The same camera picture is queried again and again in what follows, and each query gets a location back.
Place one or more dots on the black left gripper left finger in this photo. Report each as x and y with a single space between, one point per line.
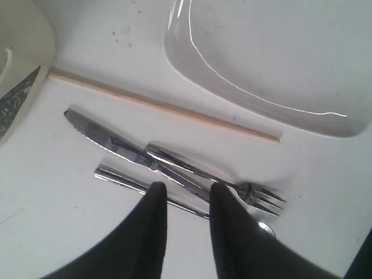
134 249

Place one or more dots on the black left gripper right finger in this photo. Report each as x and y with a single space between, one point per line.
241 249

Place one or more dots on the steel fork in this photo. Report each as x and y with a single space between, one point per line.
253 194

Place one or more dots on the steel table knife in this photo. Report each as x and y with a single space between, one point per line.
126 150

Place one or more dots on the steel spoon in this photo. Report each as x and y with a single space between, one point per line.
111 175

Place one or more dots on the light wooden chopstick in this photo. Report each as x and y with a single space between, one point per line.
155 104

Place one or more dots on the white square plate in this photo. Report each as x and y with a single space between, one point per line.
306 64

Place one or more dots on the cream bin with triangle mark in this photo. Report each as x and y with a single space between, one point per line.
28 49

